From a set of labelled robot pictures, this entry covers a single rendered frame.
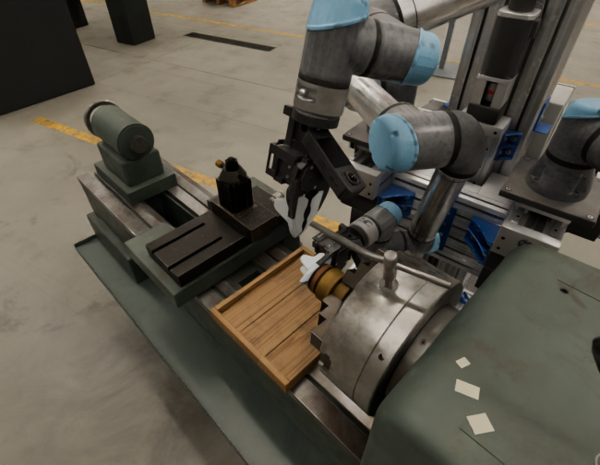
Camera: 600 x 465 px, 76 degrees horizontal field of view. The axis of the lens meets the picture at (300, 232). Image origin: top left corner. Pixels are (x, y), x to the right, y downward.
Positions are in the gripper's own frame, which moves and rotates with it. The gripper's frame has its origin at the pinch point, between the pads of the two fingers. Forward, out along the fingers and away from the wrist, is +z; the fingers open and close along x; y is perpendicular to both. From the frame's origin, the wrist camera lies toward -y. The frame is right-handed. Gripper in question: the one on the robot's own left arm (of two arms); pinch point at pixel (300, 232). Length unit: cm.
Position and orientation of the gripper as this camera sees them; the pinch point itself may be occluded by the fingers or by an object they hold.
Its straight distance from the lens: 66.0
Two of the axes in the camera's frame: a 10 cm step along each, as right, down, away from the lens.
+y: -7.1, -4.8, 5.2
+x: -6.8, 2.5, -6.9
